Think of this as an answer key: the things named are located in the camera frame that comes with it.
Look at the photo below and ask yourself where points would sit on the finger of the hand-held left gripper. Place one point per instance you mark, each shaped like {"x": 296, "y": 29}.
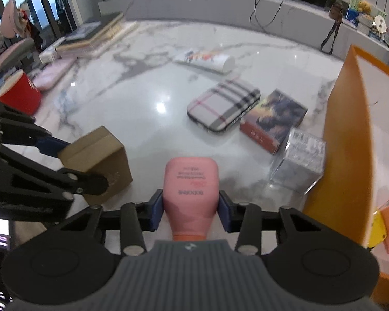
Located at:
{"x": 84, "y": 183}
{"x": 53, "y": 144}

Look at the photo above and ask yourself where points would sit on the pink bottle with orange cap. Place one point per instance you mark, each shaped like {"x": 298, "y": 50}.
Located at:
{"x": 191, "y": 188}

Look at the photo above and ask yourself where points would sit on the white round fan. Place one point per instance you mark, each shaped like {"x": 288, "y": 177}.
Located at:
{"x": 381, "y": 22}

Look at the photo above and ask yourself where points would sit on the pink pouch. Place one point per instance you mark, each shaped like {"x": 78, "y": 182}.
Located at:
{"x": 52, "y": 74}

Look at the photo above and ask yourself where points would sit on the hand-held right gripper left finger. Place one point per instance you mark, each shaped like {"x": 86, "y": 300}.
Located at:
{"x": 157, "y": 210}

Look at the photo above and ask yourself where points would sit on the grey marble television bench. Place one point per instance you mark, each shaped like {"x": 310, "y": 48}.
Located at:
{"x": 214, "y": 9}

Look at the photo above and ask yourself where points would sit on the grey pink office chair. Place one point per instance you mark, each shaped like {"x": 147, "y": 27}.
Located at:
{"x": 14, "y": 53}

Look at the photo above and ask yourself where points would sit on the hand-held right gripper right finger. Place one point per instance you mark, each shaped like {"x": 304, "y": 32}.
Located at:
{"x": 225, "y": 212}

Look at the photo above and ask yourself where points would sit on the plaid case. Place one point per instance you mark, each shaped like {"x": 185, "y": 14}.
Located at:
{"x": 223, "y": 103}

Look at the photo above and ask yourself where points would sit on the teddy bear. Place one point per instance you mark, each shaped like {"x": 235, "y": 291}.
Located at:
{"x": 364, "y": 6}

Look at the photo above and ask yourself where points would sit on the small brown cardboard box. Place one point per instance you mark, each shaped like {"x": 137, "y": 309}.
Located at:
{"x": 100, "y": 155}

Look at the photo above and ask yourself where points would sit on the stack of pale books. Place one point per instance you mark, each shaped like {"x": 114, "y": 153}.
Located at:
{"x": 110, "y": 40}

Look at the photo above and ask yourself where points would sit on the green picture card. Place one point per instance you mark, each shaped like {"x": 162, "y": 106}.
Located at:
{"x": 353, "y": 13}

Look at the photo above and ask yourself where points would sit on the orange cardboard box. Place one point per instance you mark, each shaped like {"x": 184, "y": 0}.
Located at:
{"x": 343, "y": 142}

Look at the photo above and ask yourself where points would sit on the book with painted cover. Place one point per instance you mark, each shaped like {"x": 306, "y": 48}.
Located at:
{"x": 275, "y": 116}

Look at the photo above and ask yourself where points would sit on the white tube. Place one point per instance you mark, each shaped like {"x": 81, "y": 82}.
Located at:
{"x": 204, "y": 59}

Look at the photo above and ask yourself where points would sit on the red cup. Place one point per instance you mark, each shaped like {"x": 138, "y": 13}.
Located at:
{"x": 19, "y": 95}

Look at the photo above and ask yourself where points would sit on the small white device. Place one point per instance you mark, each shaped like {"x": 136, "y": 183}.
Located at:
{"x": 48, "y": 55}

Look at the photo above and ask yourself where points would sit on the clear plastic box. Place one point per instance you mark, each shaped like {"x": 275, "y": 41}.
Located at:
{"x": 300, "y": 162}

